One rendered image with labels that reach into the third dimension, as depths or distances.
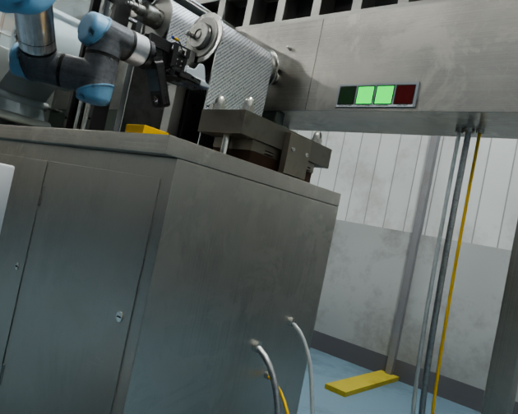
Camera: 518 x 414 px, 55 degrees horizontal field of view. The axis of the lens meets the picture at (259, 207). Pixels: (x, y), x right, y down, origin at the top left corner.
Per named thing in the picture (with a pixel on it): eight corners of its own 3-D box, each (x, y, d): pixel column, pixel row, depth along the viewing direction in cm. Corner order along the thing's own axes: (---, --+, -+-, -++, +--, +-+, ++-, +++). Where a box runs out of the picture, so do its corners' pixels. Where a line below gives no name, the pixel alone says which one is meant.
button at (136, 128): (123, 134, 110) (126, 123, 110) (148, 141, 116) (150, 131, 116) (141, 135, 106) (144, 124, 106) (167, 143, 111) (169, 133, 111)
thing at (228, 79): (201, 117, 136) (215, 52, 136) (256, 139, 153) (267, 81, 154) (202, 117, 135) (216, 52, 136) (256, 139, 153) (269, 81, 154)
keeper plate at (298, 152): (277, 172, 132) (285, 131, 132) (298, 179, 139) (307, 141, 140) (284, 172, 130) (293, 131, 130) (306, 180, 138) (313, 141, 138)
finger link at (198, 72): (219, 70, 132) (190, 57, 126) (215, 91, 131) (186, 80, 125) (212, 71, 134) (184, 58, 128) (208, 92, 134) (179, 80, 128)
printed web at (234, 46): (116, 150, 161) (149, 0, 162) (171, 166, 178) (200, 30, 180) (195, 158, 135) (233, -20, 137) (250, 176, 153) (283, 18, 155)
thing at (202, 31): (205, 43, 135) (187, 50, 140) (211, 46, 137) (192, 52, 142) (208, 18, 136) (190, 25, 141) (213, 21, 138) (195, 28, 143)
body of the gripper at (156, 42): (193, 51, 126) (156, 30, 117) (187, 84, 125) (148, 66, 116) (174, 52, 131) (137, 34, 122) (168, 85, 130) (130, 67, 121)
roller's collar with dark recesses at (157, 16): (134, 22, 155) (138, 2, 155) (150, 30, 159) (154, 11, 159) (146, 20, 150) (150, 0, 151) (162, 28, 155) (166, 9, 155)
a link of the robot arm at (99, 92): (63, 98, 114) (73, 52, 114) (113, 110, 116) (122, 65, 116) (54, 90, 106) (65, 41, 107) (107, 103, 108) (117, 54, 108)
